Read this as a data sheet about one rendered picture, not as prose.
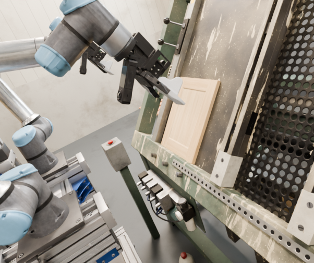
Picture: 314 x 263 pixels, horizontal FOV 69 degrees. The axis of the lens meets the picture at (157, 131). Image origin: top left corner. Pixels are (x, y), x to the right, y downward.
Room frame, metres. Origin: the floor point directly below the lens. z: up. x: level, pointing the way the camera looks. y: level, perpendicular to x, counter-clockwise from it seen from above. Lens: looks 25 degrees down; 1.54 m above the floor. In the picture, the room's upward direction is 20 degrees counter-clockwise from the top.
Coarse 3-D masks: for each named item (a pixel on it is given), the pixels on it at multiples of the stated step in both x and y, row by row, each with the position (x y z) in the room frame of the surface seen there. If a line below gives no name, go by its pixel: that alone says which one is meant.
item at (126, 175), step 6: (126, 168) 1.36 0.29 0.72; (126, 174) 1.35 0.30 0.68; (126, 180) 1.34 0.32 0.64; (132, 180) 1.36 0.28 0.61; (132, 186) 1.35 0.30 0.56; (132, 192) 1.34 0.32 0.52; (138, 192) 1.36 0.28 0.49; (138, 198) 1.35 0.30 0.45; (138, 204) 1.34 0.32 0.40; (144, 204) 1.36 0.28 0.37; (144, 210) 1.35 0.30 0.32; (144, 216) 1.35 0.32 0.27; (150, 216) 1.36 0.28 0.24; (150, 222) 1.35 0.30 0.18; (150, 228) 1.34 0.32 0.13; (156, 228) 1.36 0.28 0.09; (156, 234) 1.35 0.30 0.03
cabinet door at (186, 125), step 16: (192, 80) 1.16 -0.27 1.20; (208, 80) 1.04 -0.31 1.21; (192, 96) 1.11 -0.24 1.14; (208, 96) 1.00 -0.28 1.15; (176, 112) 1.18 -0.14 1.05; (192, 112) 1.06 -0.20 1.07; (208, 112) 0.96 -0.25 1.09; (176, 128) 1.12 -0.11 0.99; (192, 128) 1.00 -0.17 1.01; (176, 144) 1.06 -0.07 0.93; (192, 144) 0.95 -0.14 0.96; (192, 160) 0.90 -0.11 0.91
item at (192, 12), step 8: (200, 0) 1.41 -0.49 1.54; (192, 8) 1.39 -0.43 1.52; (192, 16) 1.39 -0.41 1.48; (192, 24) 1.38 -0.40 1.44; (184, 40) 1.35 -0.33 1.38; (184, 48) 1.35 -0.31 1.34; (176, 56) 1.36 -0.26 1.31; (184, 56) 1.35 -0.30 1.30; (176, 64) 1.33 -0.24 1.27; (176, 72) 1.32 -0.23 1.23; (168, 104) 1.28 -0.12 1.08; (160, 112) 1.29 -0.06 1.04; (168, 112) 1.27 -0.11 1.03; (160, 120) 1.26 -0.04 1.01; (160, 128) 1.25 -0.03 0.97; (152, 136) 1.27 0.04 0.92; (160, 136) 1.24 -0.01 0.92
